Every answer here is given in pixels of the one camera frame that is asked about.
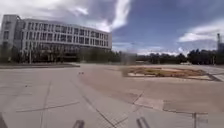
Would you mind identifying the brown planting bed with border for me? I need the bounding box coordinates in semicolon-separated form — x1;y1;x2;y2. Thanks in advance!
121;65;222;82

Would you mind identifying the row of trees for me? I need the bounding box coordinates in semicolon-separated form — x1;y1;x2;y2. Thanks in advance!
0;42;224;66

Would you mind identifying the grey paved plaza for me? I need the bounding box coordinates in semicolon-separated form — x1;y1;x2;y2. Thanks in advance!
0;63;224;128

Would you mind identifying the robot's own part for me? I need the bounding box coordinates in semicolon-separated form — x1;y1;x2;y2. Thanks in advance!
73;119;86;128
136;116;152;128

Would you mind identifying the large pale multi-storey building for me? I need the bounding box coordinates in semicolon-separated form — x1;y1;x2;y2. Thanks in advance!
0;14;113;63

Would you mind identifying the grass strip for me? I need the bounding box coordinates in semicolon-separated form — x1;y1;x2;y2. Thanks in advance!
0;62;81;70

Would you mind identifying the tall tower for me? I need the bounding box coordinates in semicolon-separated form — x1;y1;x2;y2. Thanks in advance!
216;32;224;53

